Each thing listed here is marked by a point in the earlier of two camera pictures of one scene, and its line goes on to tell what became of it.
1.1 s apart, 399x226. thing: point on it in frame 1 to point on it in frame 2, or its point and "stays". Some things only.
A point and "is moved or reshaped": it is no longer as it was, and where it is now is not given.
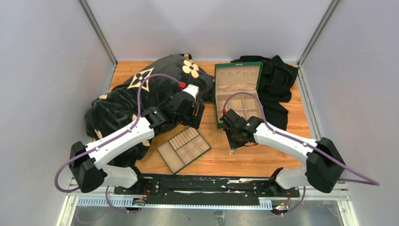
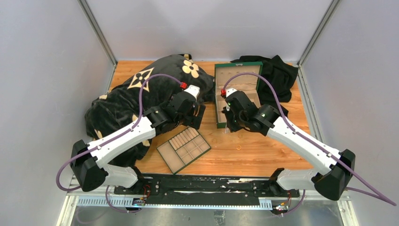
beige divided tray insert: [183, 149] stays
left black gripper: [195, 123] stays
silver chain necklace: [232, 151] is moved or reshaped
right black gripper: [233, 144] to [232, 127]
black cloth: [276, 81] stays
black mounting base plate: [204, 189] stays
